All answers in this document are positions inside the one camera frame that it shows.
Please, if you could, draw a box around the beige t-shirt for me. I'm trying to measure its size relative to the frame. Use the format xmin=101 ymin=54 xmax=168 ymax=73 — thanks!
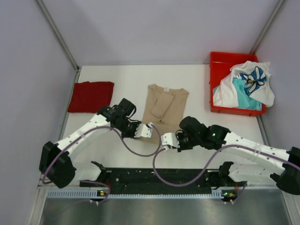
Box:
xmin=142 ymin=84 xmax=189 ymax=135

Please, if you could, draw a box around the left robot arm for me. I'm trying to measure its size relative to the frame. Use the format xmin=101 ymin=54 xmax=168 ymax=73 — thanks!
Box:
xmin=39 ymin=98 xmax=140 ymax=188

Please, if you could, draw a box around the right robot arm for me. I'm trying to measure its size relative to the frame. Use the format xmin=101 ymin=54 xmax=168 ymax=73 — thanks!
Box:
xmin=176 ymin=116 xmax=300 ymax=195

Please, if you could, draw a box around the folded red t-shirt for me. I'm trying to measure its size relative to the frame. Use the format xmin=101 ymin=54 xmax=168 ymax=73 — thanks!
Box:
xmin=67 ymin=82 xmax=114 ymax=113

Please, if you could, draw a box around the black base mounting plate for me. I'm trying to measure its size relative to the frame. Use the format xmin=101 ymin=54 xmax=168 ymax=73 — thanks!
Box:
xmin=79 ymin=167 xmax=249 ymax=194

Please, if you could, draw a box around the teal t-shirt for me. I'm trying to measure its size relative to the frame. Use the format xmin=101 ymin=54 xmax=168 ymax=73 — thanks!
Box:
xmin=232 ymin=78 xmax=262 ymax=111

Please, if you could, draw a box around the red plastic bin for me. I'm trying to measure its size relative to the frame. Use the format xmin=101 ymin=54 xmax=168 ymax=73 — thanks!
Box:
xmin=210 ymin=52 xmax=267 ymax=117

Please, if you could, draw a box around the white printed t-shirt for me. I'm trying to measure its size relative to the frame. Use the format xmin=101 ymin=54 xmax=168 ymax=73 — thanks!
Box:
xmin=213 ymin=60 xmax=275 ymax=108

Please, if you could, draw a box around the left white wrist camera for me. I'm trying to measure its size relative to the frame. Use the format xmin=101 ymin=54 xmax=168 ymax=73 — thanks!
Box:
xmin=135 ymin=123 xmax=152 ymax=138

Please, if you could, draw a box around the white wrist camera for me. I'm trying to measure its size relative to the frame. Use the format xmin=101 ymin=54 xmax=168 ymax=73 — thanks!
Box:
xmin=135 ymin=123 xmax=152 ymax=138
xmin=161 ymin=133 xmax=180 ymax=151

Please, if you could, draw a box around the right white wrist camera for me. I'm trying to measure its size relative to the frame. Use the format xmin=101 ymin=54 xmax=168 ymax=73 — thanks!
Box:
xmin=161 ymin=133 xmax=180 ymax=151

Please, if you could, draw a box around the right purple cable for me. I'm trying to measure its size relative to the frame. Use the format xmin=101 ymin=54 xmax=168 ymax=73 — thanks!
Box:
xmin=152 ymin=144 xmax=300 ymax=204

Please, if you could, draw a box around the purple cable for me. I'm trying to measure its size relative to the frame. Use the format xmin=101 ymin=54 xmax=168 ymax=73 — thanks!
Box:
xmin=41 ymin=123 xmax=163 ymax=205
xmin=152 ymin=144 xmax=300 ymax=204

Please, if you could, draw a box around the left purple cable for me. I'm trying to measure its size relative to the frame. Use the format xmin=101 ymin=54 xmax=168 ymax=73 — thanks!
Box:
xmin=41 ymin=123 xmax=163 ymax=205

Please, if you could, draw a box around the grey slotted cable duct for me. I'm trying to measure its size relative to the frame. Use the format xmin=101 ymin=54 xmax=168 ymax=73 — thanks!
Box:
xmin=46 ymin=187 xmax=233 ymax=200

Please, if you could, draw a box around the aluminium frame rail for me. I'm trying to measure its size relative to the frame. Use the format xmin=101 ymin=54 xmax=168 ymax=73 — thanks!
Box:
xmin=37 ymin=182 xmax=294 ymax=191

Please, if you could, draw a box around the right aluminium corner post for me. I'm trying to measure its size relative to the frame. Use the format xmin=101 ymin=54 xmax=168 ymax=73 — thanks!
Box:
xmin=249 ymin=0 xmax=288 ymax=54

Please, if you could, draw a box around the aluminium corner post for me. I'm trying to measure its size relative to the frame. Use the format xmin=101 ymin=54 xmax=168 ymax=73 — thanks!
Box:
xmin=35 ymin=0 xmax=79 ymax=71
xmin=249 ymin=0 xmax=288 ymax=54

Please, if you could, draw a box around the left aluminium corner post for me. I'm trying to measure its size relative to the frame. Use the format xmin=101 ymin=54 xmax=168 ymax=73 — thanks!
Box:
xmin=35 ymin=0 xmax=79 ymax=71

